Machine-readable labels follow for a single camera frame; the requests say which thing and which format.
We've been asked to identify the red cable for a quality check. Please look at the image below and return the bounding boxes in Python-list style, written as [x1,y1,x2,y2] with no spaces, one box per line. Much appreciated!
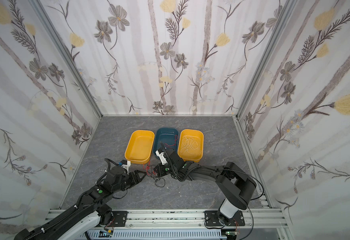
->
[143,161,156,179]
[164,134,179,149]

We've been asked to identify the black cable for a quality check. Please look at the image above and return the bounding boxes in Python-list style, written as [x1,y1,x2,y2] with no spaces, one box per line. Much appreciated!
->
[149,172,167,189]

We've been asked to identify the white cable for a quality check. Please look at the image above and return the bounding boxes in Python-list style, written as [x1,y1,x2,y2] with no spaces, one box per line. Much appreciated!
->
[181,136,199,154]

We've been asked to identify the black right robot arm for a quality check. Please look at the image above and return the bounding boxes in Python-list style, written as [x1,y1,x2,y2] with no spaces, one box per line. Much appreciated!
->
[154,148,260,220]

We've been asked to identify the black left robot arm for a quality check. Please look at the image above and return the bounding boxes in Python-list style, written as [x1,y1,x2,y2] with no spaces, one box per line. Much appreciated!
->
[14,159,147,240]

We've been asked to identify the right yellow plastic bin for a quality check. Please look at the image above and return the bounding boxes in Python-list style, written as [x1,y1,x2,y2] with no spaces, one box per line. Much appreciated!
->
[177,129,204,163]

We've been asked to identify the yellow plastic bin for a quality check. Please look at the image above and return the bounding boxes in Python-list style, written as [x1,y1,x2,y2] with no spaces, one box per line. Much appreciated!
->
[177,129,204,163]
[125,130,155,165]

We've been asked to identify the left yellow plastic bin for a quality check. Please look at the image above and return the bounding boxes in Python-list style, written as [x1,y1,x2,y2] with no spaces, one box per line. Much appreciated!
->
[125,130,155,165]

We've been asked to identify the teal plastic bin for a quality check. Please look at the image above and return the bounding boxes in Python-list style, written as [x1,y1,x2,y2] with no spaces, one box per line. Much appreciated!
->
[152,128,179,160]

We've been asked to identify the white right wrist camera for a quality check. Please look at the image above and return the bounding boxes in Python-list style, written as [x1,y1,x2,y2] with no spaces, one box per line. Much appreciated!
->
[155,151,168,165]

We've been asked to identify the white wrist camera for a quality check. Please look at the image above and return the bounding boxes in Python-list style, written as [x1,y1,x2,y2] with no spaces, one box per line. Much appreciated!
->
[118,160,131,173]
[155,151,168,165]

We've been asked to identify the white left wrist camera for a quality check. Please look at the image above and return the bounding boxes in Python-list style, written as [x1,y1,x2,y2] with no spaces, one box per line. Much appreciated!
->
[118,160,131,173]

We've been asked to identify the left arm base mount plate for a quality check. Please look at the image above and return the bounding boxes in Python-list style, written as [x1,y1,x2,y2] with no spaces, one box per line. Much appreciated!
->
[100,211,129,227]

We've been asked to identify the white perforated cable duct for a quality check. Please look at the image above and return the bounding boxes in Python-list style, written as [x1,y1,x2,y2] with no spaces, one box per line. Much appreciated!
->
[87,229,227,240]

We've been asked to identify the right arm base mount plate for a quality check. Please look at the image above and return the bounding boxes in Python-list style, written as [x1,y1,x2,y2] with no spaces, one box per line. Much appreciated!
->
[204,211,245,228]

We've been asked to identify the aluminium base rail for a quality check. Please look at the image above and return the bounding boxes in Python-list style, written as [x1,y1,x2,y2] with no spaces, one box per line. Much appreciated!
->
[50,208,292,240]

